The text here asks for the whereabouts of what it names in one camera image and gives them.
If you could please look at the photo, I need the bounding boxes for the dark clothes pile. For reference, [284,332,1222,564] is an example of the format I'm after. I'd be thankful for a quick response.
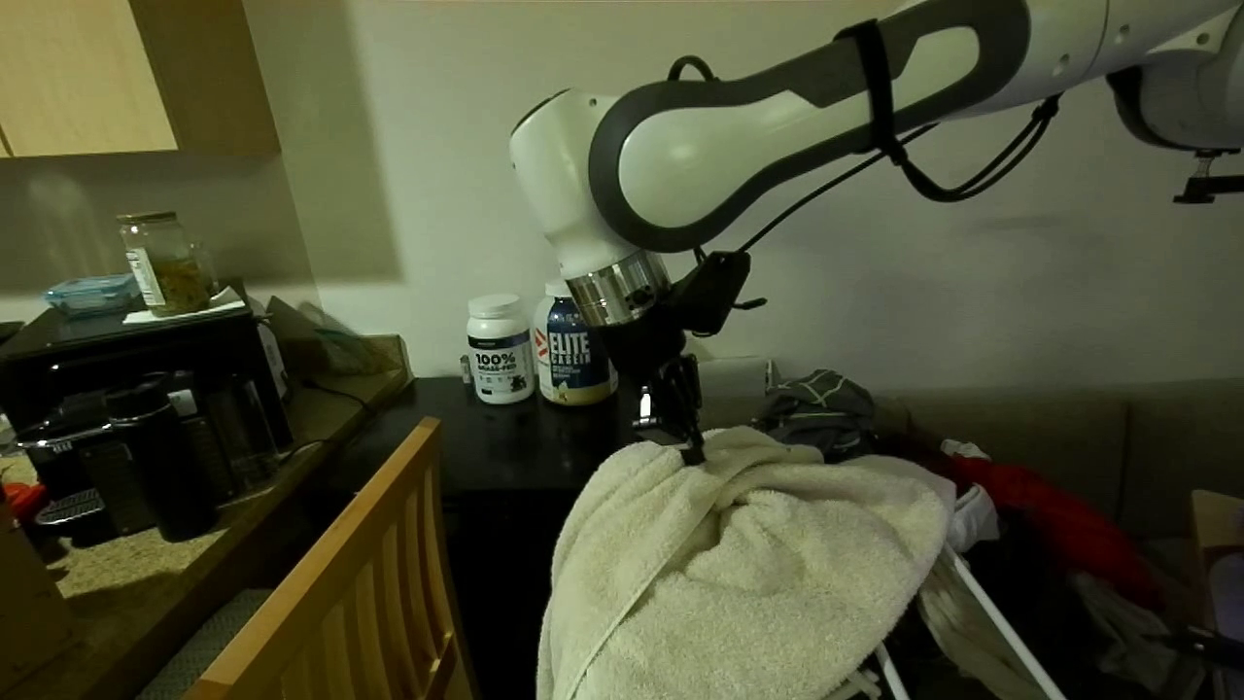
[755,370,892,463]

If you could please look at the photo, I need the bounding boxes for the black coffee machine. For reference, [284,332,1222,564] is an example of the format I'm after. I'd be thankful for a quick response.
[0,313,292,541]

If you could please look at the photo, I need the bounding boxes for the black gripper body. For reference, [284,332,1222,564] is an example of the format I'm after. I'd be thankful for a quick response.
[586,253,749,447]

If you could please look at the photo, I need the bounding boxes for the wooden chair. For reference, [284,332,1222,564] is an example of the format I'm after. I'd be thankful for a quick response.
[192,422,476,700]

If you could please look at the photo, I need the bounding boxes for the white wire drying rack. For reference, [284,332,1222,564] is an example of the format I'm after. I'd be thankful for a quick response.
[823,554,1066,700]

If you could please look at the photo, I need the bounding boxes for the glass jar with lid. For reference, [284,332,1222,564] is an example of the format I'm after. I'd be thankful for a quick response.
[116,210,215,315]

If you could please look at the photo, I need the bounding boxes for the red garment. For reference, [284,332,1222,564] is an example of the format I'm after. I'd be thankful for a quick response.
[948,459,1160,607]

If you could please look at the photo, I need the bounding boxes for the white supplement tub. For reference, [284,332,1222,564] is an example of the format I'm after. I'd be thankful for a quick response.
[467,297,534,403]

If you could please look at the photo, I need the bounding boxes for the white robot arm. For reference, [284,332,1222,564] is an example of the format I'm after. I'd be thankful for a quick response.
[511,0,1244,459]

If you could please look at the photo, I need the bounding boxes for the blue white protein tub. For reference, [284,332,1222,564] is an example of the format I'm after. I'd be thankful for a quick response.
[534,282,616,410]

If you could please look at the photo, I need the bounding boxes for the cream terry towel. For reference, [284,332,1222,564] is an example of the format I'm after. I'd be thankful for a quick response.
[537,427,955,700]

